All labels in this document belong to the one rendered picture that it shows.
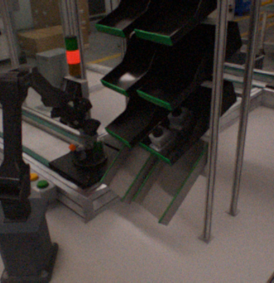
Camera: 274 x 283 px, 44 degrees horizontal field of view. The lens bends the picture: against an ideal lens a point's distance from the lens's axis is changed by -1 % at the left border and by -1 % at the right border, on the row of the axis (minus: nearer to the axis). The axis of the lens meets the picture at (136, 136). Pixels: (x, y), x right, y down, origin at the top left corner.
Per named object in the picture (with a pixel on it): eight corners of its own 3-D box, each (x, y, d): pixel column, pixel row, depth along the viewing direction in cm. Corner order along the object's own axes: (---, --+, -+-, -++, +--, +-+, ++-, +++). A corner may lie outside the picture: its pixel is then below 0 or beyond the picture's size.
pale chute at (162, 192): (167, 226, 101) (158, 223, 97) (140, 204, 110) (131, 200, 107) (218, 145, 101) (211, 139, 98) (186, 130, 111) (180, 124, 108)
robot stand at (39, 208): (0, 285, 100) (-18, 234, 90) (14, 247, 113) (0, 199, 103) (49, 283, 100) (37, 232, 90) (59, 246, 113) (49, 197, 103)
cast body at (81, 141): (85, 146, 130) (83, 129, 127) (78, 143, 133) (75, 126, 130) (101, 138, 136) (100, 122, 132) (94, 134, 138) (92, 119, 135)
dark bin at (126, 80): (128, 98, 94) (117, 76, 89) (102, 86, 103) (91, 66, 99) (196, 38, 101) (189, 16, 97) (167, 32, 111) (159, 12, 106)
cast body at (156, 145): (162, 158, 95) (154, 141, 91) (152, 152, 98) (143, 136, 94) (183, 138, 97) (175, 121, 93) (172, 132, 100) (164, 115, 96)
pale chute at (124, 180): (130, 204, 110) (121, 201, 107) (107, 186, 119) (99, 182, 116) (177, 131, 111) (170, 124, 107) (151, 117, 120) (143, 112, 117)
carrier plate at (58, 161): (87, 190, 124) (86, 185, 123) (49, 166, 139) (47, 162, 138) (133, 162, 139) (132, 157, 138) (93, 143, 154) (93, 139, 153)
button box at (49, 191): (42, 206, 124) (39, 193, 121) (13, 184, 137) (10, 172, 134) (58, 198, 129) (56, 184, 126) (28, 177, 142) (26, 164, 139)
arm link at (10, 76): (17, 71, 85) (31, 72, 91) (-8, 71, 87) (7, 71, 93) (19, 195, 91) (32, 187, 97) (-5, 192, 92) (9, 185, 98)
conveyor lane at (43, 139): (90, 209, 128) (87, 187, 123) (-13, 140, 180) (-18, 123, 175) (142, 175, 146) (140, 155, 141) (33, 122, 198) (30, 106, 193)
